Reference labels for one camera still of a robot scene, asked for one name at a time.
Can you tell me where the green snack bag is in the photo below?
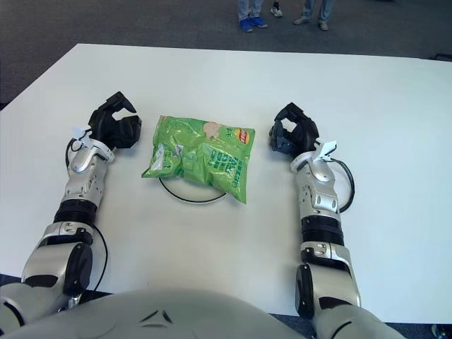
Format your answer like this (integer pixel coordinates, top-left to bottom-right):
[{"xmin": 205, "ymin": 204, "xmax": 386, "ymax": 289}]
[{"xmin": 141, "ymin": 114, "xmax": 255, "ymax": 205}]

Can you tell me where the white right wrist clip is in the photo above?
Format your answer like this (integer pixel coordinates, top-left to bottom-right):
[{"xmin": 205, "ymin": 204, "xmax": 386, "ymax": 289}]
[{"xmin": 314, "ymin": 140, "xmax": 338, "ymax": 163}]

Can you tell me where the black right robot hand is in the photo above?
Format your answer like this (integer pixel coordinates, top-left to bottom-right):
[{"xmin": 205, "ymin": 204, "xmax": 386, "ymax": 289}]
[{"xmin": 267, "ymin": 102, "xmax": 321, "ymax": 156}]

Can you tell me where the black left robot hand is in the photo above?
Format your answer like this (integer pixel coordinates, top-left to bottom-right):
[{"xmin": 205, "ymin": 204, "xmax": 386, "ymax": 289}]
[{"xmin": 87, "ymin": 90, "xmax": 143, "ymax": 151}]

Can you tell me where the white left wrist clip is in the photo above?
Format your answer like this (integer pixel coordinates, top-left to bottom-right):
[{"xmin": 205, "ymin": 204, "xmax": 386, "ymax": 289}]
[{"xmin": 72, "ymin": 126, "xmax": 95, "ymax": 149}]

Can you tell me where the person with blue shoes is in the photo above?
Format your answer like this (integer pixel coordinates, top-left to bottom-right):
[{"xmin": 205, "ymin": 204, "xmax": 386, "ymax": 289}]
[{"xmin": 238, "ymin": 0, "xmax": 268, "ymax": 32}]

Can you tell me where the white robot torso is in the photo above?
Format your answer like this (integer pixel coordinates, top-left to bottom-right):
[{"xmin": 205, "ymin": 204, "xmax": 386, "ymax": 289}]
[{"xmin": 0, "ymin": 287, "xmax": 315, "ymax": 339}]

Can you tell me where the person with tan shoes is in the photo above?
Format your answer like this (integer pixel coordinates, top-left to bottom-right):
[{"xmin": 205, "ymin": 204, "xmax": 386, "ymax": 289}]
[{"xmin": 292, "ymin": 0, "xmax": 335, "ymax": 32}]

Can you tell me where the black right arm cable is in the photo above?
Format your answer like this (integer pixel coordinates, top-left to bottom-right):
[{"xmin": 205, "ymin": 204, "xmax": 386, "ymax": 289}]
[{"xmin": 328, "ymin": 158, "xmax": 356, "ymax": 215}]

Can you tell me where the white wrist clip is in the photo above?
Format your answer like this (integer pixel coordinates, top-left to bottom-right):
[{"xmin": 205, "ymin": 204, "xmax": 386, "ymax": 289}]
[
  {"xmin": 72, "ymin": 126, "xmax": 95, "ymax": 149},
  {"xmin": 314, "ymin": 140, "xmax": 338, "ymax": 163}
]

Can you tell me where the white plate black rim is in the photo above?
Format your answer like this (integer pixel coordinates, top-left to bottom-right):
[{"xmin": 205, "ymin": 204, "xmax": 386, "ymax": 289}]
[{"xmin": 157, "ymin": 176, "xmax": 227, "ymax": 204}]

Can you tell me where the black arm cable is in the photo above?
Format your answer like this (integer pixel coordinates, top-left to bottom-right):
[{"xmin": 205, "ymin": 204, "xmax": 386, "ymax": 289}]
[
  {"xmin": 328, "ymin": 158, "xmax": 356, "ymax": 215},
  {"xmin": 65, "ymin": 137, "xmax": 109, "ymax": 294}
]

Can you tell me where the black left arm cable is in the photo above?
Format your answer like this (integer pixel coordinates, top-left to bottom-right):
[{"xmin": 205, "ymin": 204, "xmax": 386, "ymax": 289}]
[{"xmin": 65, "ymin": 137, "xmax": 109, "ymax": 294}]

